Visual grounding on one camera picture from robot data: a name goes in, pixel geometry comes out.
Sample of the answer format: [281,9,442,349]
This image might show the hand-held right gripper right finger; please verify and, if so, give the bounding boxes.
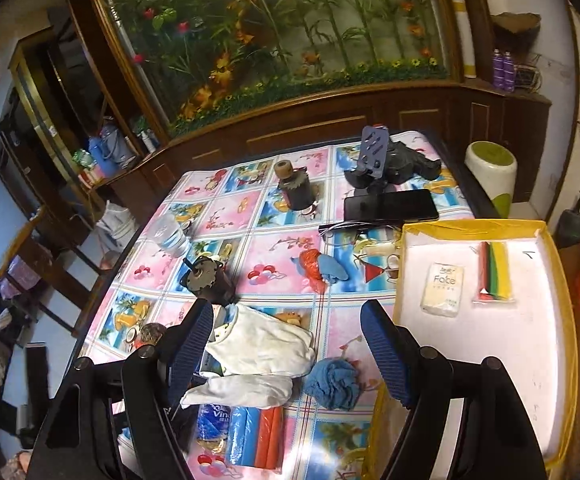
[360,300,551,480]

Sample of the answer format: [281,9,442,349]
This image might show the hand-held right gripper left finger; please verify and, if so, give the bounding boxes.
[27,299,215,480]

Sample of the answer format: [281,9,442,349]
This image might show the white tissue pack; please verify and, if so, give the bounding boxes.
[420,262,466,318]

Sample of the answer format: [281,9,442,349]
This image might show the purple bottle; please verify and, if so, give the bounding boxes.
[502,51,516,93]
[491,49,505,91]

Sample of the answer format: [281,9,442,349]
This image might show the clear water bottle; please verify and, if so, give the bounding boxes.
[147,210,193,258]

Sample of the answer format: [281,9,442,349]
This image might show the dark wooden cabinet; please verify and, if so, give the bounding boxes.
[57,0,553,221]

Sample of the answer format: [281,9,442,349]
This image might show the yellow rimmed white box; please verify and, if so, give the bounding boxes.
[360,217,578,480]

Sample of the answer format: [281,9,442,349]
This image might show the wire basket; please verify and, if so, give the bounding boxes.
[515,52,543,93]

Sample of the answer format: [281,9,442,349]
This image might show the red plastic wrapper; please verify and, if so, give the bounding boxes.
[297,247,351,293]

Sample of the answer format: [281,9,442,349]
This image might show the pack of blue orange rolls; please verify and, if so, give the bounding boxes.
[225,404,285,472]

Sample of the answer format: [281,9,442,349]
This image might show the blue thermos jug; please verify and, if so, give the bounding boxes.
[87,127,138,178]

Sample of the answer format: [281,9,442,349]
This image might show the dark jar with cork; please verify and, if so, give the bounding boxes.
[274,159,321,211]

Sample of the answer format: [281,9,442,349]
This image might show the small dark motor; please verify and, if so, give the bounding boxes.
[182,255,241,306]

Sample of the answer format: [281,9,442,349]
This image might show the white towel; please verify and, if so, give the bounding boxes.
[202,302,317,378]

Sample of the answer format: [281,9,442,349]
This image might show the black smartphone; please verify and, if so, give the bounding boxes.
[344,189,440,223]

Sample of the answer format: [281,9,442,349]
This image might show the wooden glass cabinet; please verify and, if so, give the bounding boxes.
[0,35,95,211]

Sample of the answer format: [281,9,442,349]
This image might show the dark green object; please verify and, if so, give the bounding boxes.
[555,192,580,248]

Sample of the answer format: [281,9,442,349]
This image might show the blue fluffy cloth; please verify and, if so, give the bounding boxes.
[302,357,361,411]

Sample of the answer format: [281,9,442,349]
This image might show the black toy gun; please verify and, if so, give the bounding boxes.
[385,137,441,183]

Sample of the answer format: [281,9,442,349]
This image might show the wooden chair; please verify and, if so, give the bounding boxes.
[0,205,105,336]

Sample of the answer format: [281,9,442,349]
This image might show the white plastic bag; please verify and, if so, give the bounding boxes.
[94,200,138,246]

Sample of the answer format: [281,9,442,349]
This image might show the blue plastic bag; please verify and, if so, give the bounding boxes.
[196,402,233,456]

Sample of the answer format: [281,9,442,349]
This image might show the eyeglasses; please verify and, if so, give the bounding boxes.
[319,220,405,247]

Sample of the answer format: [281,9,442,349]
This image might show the printed pink blue tablecloth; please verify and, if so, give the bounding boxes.
[72,130,501,480]

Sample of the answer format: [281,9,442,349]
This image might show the white yellow rolled poster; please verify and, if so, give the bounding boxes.
[442,0,478,81]

